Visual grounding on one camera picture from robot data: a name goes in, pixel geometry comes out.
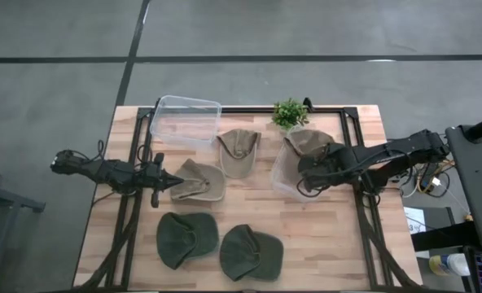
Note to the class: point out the black metal table frame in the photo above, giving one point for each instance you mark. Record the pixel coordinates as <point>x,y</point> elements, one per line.
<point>349,126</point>

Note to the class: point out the small black device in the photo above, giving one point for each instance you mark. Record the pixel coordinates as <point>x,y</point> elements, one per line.
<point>307,103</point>

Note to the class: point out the small green potted plant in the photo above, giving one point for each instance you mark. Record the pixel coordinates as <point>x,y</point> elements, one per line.
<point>290,114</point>

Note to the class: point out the white paper sheet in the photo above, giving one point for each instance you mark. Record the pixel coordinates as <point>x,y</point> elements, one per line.
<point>414,219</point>

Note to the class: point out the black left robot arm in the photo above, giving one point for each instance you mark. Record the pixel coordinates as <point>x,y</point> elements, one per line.
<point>102,171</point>

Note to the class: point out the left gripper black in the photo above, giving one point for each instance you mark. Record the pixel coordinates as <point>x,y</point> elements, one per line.
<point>149,179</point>

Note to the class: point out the dark green cap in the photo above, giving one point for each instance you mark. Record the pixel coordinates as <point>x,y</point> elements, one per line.
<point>249,252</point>
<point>184,240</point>

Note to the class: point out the clear plastic container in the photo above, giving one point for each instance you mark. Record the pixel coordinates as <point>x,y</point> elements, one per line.
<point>283,175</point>
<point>184,122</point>

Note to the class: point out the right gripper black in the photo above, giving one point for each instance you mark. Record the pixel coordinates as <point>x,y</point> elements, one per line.
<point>326,163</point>

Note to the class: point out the grey metal stand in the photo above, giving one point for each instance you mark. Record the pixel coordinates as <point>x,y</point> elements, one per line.
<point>5,199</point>

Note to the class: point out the black shelf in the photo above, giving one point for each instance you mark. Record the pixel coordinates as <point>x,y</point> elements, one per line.
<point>444,236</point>

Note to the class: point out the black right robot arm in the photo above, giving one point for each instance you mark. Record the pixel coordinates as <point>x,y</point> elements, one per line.
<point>404,150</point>

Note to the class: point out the beige cap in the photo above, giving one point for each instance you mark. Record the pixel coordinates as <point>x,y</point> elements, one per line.
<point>310,140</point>
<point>237,163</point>
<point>210,183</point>

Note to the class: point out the white and yellow bottle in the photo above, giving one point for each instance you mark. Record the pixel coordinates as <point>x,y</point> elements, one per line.
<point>448,264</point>

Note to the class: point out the dark grey monitor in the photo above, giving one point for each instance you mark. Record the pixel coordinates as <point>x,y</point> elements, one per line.
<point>481,183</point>

